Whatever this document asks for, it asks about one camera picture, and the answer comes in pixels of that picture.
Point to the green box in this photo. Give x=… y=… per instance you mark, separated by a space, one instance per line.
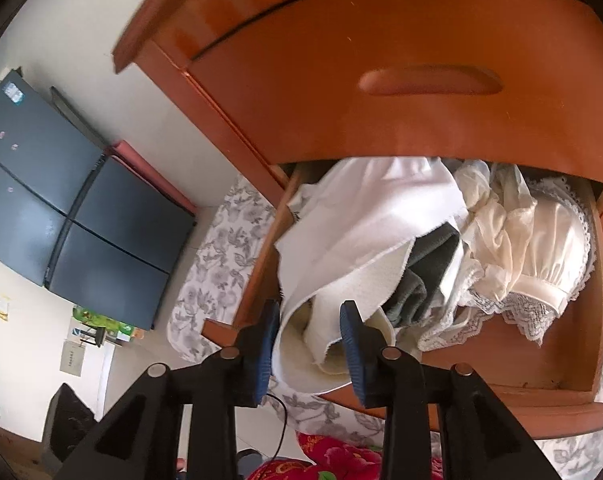
x=126 y=327

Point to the pink foam mat roll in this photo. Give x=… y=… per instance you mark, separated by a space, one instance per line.
x=151 y=175

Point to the grey floral bed sheet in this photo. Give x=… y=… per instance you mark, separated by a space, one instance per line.
x=221 y=260

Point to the white lace underwear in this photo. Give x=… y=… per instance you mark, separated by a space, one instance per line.
x=531 y=320

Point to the grey underwear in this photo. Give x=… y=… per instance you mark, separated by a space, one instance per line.
x=431 y=260

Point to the paper wall notice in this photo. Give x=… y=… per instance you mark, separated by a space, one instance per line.
x=72 y=357

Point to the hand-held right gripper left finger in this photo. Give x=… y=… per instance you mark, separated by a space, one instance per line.
x=265 y=345

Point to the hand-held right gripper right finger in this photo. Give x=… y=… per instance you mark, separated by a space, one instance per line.
x=354 y=355

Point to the white cotton underwear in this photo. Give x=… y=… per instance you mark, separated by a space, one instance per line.
x=371 y=220

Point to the red floral blanket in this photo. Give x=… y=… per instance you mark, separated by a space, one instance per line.
x=331 y=460

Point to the wooden drawer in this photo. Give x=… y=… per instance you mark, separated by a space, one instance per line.
x=531 y=365
x=281 y=110

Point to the cream satin underwear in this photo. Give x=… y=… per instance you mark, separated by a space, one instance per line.
x=531 y=250

